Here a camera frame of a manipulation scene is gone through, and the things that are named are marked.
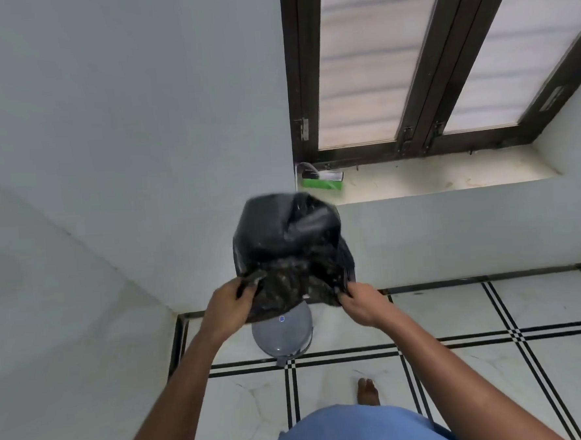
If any person's left hand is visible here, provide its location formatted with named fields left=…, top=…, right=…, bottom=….
left=196, top=275, right=271, bottom=345

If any dark brown window frame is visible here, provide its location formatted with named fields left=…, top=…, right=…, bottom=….
left=280, top=0, right=581, bottom=168

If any person's right hand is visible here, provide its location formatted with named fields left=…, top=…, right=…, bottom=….
left=337, top=279, right=399, bottom=331

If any grey pedal trash bin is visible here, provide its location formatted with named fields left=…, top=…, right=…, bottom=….
left=250, top=302, right=316, bottom=369

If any person's bare foot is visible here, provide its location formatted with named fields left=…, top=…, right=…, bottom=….
left=356, top=377, right=381, bottom=408

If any person's blue garment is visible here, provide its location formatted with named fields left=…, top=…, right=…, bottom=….
left=260, top=398, right=464, bottom=440

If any black plastic garbage bag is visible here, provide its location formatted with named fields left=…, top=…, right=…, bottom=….
left=229, top=188, right=359, bottom=325

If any person's right forearm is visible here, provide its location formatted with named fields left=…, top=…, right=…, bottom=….
left=372, top=301, right=567, bottom=440

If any green and black box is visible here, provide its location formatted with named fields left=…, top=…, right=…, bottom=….
left=301, top=170, right=345, bottom=193

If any person's left forearm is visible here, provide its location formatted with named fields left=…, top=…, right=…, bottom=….
left=108, top=324, right=236, bottom=440

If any white curved object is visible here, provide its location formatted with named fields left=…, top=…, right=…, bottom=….
left=294, top=161, right=321, bottom=189

